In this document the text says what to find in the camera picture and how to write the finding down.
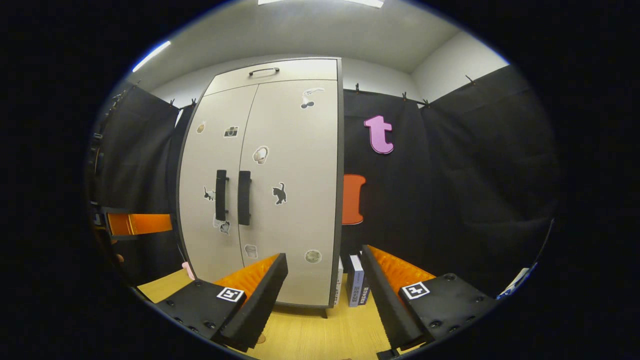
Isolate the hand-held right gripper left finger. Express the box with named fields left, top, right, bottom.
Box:
left=152, top=252, right=289, bottom=352

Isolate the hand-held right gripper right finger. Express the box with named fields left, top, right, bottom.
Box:
left=361, top=244, right=498, bottom=351

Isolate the white cabinet door phone sticker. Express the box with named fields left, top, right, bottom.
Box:
left=178, top=84, right=259, bottom=283

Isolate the white cabinet door hat sticker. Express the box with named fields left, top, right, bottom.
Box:
left=237, top=79, right=340, bottom=307

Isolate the grey blue book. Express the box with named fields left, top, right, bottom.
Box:
left=346, top=255, right=366, bottom=307

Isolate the white book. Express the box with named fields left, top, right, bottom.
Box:
left=334, top=257, right=345, bottom=307

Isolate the white side table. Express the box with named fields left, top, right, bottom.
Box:
left=496, top=261, right=540, bottom=301

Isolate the black backdrop cloth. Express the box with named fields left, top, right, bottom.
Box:
left=87, top=64, right=561, bottom=301

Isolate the narrow ceiling light strip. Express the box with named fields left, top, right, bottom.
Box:
left=131, top=40, right=172, bottom=74

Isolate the white cabinet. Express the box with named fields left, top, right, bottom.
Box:
left=176, top=56, right=346, bottom=319

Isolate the wide ceiling light panel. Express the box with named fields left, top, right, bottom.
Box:
left=257, top=0, right=386, bottom=9

